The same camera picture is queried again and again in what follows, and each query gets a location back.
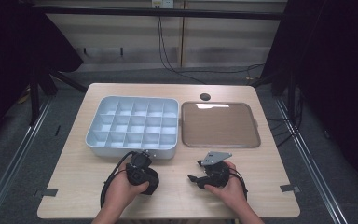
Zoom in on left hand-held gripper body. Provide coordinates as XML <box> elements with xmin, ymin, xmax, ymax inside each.
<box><xmin>130</xmin><ymin>149</ymin><xmax>153</xmax><ymax>171</ymax></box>

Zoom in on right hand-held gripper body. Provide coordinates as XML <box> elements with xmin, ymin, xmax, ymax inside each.
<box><xmin>199</xmin><ymin>151</ymin><xmax>233</xmax><ymax>189</ymax></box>

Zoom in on light blue divided organizer box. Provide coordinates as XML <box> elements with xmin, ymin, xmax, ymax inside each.
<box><xmin>85</xmin><ymin>95</ymin><xmax>180</xmax><ymax>161</ymax></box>

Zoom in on person's right hand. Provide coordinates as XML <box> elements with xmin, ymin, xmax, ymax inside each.
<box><xmin>204</xmin><ymin>160</ymin><xmax>247</xmax><ymax>211</ymax></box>

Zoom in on person's left hand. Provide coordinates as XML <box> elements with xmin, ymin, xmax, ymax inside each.
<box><xmin>103</xmin><ymin>163</ymin><xmax>151</xmax><ymax>213</ymax></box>

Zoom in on brown flat tray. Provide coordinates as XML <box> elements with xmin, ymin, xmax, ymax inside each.
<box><xmin>180</xmin><ymin>101</ymin><xmax>261</xmax><ymax>149</ymax></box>

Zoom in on grey tape piece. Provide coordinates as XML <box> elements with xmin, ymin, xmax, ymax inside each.
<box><xmin>279</xmin><ymin>184</ymin><xmax>302</xmax><ymax>194</ymax></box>
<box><xmin>34</xmin><ymin>188</ymin><xmax>59</xmax><ymax>199</ymax></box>

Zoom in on black metal stand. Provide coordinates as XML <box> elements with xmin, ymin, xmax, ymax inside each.
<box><xmin>27</xmin><ymin>66</ymin><xmax>90</xmax><ymax>127</ymax></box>

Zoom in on black horizontal bar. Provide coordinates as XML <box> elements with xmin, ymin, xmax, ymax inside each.
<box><xmin>31</xmin><ymin>7</ymin><xmax>288</xmax><ymax>21</ymax></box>

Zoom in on right hand-held gripper black cable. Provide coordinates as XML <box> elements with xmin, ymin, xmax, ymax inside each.
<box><xmin>228</xmin><ymin>167</ymin><xmax>250</xmax><ymax>200</ymax></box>

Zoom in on black cables beside rail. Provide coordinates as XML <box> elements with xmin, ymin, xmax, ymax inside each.
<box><xmin>266</xmin><ymin>87</ymin><xmax>304</xmax><ymax>148</ymax></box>

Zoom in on aluminium floor rail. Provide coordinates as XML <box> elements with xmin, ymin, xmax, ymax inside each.
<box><xmin>0</xmin><ymin>97</ymin><xmax>54</xmax><ymax>224</ymax></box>
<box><xmin>273</xmin><ymin>96</ymin><xmax>351</xmax><ymax>224</ymax></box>

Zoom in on black cable on floor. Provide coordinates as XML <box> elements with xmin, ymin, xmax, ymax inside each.
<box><xmin>173</xmin><ymin>63</ymin><xmax>266</xmax><ymax>78</ymax></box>

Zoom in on black hanging wall cable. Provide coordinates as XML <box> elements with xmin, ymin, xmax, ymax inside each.
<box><xmin>157</xmin><ymin>15</ymin><xmax>208</xmax><ymax>85</ymax></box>

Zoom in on white wall socket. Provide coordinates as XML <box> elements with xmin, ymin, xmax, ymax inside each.
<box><xmin>151</xmin><ymin>0</ymin><xmax>175</xmax><ymax>9</ymax></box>

